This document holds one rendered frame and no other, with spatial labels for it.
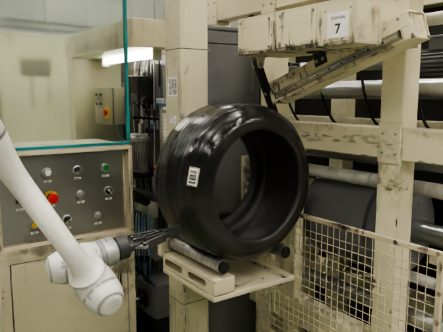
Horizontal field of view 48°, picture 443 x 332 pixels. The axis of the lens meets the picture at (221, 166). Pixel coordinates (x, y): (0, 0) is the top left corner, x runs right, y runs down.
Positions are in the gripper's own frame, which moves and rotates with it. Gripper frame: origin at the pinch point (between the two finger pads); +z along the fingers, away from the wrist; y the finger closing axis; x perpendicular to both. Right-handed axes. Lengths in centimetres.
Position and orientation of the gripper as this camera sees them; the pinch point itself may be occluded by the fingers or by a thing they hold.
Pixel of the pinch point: (171, 231)
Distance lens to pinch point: 166.6
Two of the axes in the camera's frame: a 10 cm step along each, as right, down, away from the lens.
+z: 8.1, -2.0, 5.5
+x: 1.0, 9.7, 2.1
